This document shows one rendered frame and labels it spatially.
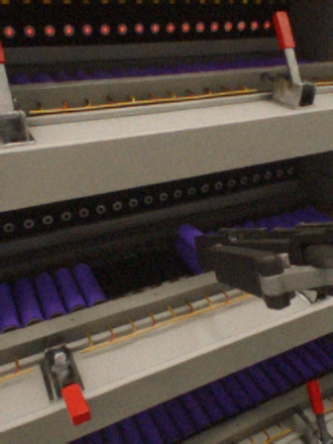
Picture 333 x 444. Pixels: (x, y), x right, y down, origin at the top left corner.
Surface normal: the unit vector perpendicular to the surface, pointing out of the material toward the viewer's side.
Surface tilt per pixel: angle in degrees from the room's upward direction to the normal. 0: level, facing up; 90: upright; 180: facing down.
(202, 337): 22
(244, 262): 91
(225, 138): 112
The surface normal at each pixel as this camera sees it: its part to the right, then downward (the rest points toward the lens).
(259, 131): 0.44, 0.46
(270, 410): 0.02, -0.86
